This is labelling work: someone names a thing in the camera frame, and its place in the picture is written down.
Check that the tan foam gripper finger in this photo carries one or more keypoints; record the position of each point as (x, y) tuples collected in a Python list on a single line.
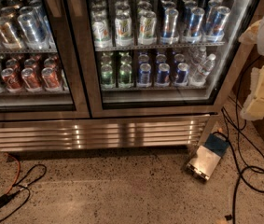
[(253, 107), (249, 36)]

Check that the glass fridge door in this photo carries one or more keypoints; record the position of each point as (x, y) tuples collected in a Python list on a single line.
[(137, 101), (70, 102)]

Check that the stainless fridge bottom grille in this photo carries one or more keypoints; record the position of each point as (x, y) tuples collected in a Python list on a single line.
[(77, 134)]

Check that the blue silver energy can right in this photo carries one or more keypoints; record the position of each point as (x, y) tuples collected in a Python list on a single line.
[(215, 24)]

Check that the blue silver energy can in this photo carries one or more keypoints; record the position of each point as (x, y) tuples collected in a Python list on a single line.
[(193, 22), (169, 33), (215, 24)]

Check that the brown wooden cabinet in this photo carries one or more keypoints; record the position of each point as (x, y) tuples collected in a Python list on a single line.
[(262, 103)]

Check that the blue silver energy can middle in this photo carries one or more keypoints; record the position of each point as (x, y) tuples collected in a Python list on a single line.
[(193, 22)]

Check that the clear water bottle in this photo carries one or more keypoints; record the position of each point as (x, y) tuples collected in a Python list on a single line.
[(203, 71)]

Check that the blue soda can right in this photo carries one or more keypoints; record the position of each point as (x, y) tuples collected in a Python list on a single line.
[(181, 74)]

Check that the blue soda can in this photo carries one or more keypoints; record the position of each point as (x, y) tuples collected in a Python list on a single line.
[(144, 75), (181, 74), (163, 75)]

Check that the blue pad on floor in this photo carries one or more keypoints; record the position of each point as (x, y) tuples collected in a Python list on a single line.
[(216, 145)]

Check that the blue silver energy can left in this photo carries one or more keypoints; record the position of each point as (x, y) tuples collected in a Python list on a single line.
[(169, 33)]

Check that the blue soda can middle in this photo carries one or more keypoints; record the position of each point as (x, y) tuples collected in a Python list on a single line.
[(163, 75)]

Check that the white green soda can right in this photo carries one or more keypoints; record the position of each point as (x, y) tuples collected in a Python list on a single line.
[(147, 28)]

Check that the white green soda can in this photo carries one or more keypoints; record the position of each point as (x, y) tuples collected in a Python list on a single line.
[(101, 32), (123, 27), (147, 28)]

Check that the blue soda can left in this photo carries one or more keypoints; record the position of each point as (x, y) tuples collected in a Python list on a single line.
[(144, 75)]

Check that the white green soda can middle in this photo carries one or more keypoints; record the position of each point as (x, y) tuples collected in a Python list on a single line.
[(123, 27)]

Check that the white green soda can left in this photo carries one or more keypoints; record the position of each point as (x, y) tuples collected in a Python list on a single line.
[(101, 32)]

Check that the red cola can right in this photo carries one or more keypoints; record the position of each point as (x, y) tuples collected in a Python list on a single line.
[(52, 82)]

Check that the red cola can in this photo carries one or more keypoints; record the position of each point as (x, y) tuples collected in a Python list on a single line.
[(31, 79), (52, 82), (12, 79)]

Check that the silver blue tall can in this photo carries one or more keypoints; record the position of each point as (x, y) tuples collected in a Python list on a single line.
[(35, 34)]

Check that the red cola can middle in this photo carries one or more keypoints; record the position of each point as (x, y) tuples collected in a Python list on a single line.
[(31, 79)]

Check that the gold silver can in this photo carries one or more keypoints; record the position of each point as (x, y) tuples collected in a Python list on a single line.
[(10, 34)]

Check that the red cola can left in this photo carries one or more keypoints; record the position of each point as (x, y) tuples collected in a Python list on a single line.
[(12, 79)]

